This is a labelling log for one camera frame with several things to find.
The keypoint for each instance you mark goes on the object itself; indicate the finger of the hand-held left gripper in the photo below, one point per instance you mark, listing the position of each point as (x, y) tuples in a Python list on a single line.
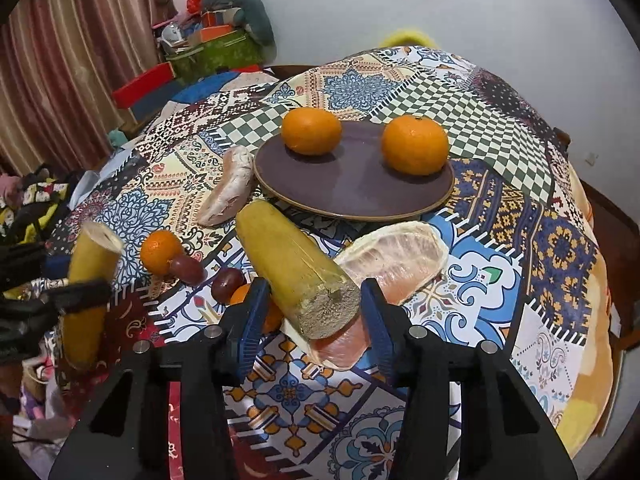
[(75, 294), (25, 262)]

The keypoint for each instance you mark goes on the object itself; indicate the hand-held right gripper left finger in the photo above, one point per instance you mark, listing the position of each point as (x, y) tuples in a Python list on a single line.
[(249, 322)]

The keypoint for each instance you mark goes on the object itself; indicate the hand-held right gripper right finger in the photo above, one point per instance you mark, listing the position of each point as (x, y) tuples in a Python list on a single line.
[(378, 330)]

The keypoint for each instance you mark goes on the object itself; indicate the small orange mandarin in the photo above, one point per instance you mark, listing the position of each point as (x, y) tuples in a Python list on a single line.
[(272, 317), (159, 252)]

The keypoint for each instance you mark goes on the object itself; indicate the yellow sugarcane piece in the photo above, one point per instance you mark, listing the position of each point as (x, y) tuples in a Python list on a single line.
[(287, 260), (92, 260)]

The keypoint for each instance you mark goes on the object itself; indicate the dark red grape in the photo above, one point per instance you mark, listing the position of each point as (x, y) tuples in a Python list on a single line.
[(187, 269), (227, 284)]

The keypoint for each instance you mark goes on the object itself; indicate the purple round plate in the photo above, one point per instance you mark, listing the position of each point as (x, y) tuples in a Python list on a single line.
[(350, 182)]

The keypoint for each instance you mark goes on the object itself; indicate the large orange mandarin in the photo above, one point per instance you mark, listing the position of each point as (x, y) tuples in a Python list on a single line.
[(414, 145), (311, 130)]

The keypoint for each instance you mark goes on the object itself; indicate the pile of clothes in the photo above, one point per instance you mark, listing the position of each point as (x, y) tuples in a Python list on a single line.
[(27, 200)]

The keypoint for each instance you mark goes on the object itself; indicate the patchwork patterned tablecloth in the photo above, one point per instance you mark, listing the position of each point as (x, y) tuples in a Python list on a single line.
[(500, 240)]

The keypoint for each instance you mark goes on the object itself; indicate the teal cloth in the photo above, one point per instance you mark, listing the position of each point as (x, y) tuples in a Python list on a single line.
[(116, 137)]

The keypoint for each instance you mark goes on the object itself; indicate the striped brown curtain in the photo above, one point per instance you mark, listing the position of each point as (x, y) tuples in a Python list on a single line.
[(65, 60)]

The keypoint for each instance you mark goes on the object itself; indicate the red flat box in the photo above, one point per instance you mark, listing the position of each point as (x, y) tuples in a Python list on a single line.
[(142, 85)]

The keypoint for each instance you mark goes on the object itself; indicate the white round object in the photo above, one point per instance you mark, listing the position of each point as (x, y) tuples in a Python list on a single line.
[(171, 35)]

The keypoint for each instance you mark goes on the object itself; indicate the green patterned box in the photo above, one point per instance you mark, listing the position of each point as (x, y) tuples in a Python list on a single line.
[(220, 52)]

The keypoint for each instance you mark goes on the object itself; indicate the orange box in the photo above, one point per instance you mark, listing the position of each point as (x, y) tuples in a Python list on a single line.
[(212, 34)]

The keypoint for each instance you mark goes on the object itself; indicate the yellow fluffy chair back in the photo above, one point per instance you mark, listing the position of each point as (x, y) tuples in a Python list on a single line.
[(405, 39)]

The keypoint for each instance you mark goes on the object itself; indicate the grey neck pillow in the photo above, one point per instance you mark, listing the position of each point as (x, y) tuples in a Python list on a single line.
[(252, 15)]

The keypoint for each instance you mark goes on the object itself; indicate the white wall socket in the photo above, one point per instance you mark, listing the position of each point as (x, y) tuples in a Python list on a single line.
[(591, 160)]

